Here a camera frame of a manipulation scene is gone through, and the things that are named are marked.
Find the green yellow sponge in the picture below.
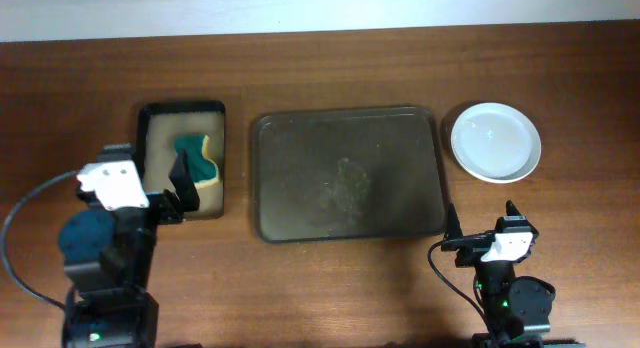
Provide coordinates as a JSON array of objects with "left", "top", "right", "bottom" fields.
[{"left": 174, "top": 134, "right": 220, "bottom": 189}]

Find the light blue plate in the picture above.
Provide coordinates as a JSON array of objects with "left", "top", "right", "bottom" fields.
[{"left": 449, "top": 102, "right": 542, "bottom": 184}]

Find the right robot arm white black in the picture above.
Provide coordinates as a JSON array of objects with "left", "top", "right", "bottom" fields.
[{"left": 436, "top": 201, "right": 556, "bottom": 348}]

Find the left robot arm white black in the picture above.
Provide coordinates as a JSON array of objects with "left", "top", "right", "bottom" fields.
[{"left": 58, "top": 145, "right": 200, "bottom": 347}]

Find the small black water tray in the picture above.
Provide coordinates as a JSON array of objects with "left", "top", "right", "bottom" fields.
[{"left": 136, "top": 100, "right": 226, "bottom": 220}]

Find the large brown serving tray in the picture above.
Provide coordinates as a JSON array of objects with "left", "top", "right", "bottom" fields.
[{"left": 251, "top": 106, "right": 450, "bottom": 244}]

